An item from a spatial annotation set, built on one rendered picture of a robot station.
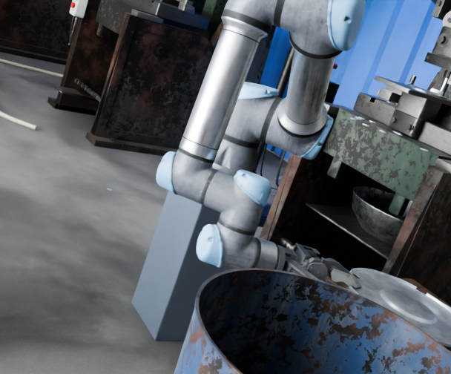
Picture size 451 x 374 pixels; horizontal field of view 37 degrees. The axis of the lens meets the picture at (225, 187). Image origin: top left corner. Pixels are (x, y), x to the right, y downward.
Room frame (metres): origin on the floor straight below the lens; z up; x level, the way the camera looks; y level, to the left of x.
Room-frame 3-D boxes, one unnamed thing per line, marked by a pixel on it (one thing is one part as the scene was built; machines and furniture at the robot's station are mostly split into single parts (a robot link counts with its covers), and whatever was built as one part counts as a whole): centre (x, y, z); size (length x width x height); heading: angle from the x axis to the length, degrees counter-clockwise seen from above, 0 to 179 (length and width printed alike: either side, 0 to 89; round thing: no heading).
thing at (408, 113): (1.99, -0.43, 0.72); 0.25 x 0.14 x 0.14; 132
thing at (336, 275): (1.33, -0.29, 0.40); 0.09 x 0.06 x 0.03; 110
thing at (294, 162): (2.40, -0.49, 0.45); 0.92 x 0.12 x 0.90; 132
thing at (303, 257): (1.30, -0.19, 0.39); 0.12 x 0.09 x 0.08; 110
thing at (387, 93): (2.23, -0.45, 0.76); 0.17 x 0.06 x 0.10; 42
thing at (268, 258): (1.26, -0.12, 0.40); 0.08 x 0.05 x 0.08; 20
